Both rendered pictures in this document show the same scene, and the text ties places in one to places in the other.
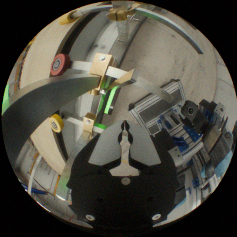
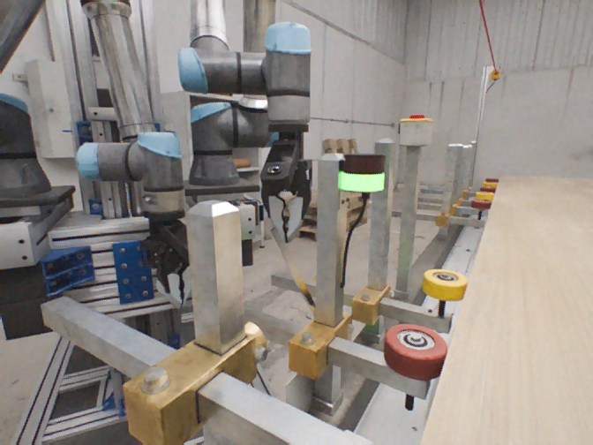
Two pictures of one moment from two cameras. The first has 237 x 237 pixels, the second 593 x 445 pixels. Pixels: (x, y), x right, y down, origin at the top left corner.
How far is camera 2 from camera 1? 0.53 m
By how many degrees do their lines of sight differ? 48
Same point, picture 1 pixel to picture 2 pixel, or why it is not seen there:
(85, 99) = not seen: hidden behind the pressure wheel
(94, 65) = (324, 334)
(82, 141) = (374, 262)
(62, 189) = not seen: hidden behind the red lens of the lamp
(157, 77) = not seen: outside the picture
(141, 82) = (253, 314)
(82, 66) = (353, 347)
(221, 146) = (171, 177)
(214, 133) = (171, 202)
